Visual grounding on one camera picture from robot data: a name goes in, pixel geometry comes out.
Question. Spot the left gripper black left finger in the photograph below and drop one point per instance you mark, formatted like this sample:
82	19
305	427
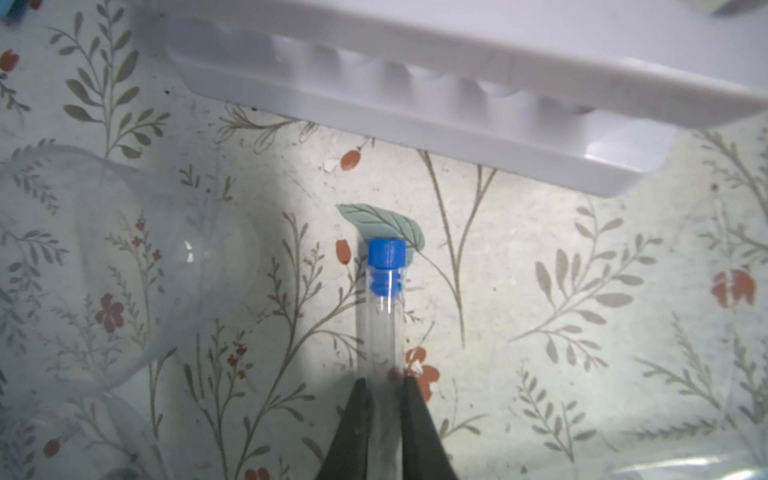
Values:
347	457

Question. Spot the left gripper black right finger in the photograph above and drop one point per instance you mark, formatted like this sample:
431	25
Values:
423	455

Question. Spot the small white tube rack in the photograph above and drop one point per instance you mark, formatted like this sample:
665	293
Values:
586	95

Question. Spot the clear glass beaker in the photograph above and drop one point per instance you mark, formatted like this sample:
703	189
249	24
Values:
106	268

